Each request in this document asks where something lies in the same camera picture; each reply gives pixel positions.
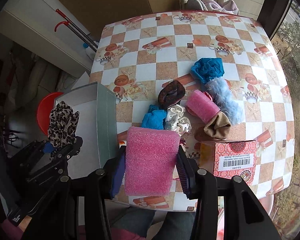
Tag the dark knitted sock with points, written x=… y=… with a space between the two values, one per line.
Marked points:
x=171 y=94

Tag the chair with clothes pile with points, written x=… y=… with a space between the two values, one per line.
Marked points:
x=228 y=7

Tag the small pink foam sponge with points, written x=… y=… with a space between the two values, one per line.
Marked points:
x=202 y=106

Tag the grey open storage box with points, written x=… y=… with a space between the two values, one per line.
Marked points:
x=96 y=106

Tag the checkered patterned tablecloth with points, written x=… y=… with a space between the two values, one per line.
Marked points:
x=138 y=57

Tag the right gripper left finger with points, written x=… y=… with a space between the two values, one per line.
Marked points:
x=118 y=172

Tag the tan brown sock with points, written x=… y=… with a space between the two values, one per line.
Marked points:
x=218 y=127

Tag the blue cloth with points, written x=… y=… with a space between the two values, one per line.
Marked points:
x=206 y=69
x=154 y=118

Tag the red patterned carton box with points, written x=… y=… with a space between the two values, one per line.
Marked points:
x=226 y=159

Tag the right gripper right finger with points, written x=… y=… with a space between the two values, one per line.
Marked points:
x=187 y=169

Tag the red plastic stool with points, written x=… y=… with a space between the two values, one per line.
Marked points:
x=44 y=109

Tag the light blue fluffy fabric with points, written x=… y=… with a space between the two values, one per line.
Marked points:
x=222 y=96

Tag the leopard print fabric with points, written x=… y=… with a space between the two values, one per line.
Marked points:
x=63 y=125

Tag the large pink foam sponge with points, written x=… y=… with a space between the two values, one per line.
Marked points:
x=150 y=160

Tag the white polka dot scrunchie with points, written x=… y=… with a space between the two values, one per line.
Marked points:
x=177 y=121

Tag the red handled mop poles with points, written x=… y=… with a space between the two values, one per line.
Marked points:
x=76 y=30

